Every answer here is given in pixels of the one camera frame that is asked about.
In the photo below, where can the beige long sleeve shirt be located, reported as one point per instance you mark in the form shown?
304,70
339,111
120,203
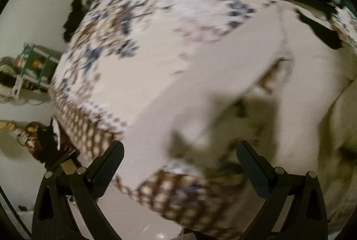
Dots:
276,85

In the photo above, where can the black clothes pile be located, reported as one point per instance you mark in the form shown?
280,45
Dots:
78,10

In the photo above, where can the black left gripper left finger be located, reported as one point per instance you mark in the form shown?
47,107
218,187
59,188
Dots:
90,184

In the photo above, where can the red patterned bag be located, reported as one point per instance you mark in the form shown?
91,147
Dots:
37,138

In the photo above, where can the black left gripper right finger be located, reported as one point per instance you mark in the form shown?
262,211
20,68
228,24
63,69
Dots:
271,184

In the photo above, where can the green storage rack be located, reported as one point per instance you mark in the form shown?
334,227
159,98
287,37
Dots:
35,68

